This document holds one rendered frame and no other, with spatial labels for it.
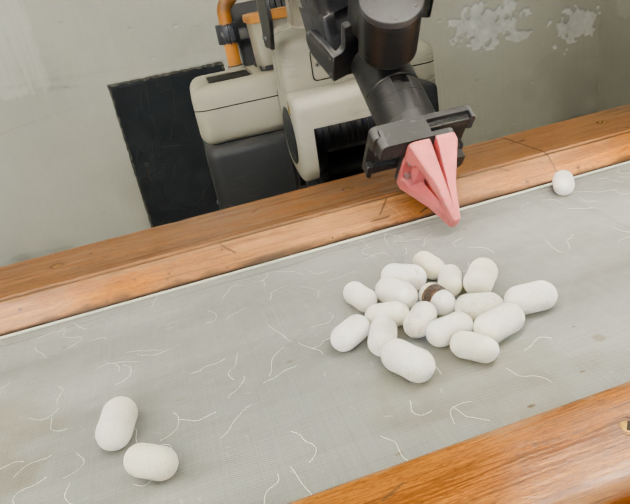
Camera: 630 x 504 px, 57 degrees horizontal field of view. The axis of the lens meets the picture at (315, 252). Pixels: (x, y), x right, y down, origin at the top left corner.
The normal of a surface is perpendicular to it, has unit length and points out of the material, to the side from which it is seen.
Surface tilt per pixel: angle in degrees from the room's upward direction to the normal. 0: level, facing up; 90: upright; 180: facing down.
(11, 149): 90
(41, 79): 90
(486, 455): 0
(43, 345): 0
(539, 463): 0
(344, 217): 45
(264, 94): 90
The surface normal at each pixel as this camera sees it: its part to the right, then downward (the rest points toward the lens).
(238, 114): 0.22, 0.38
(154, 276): 0.07, -0.37
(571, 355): -0.18, -0.89
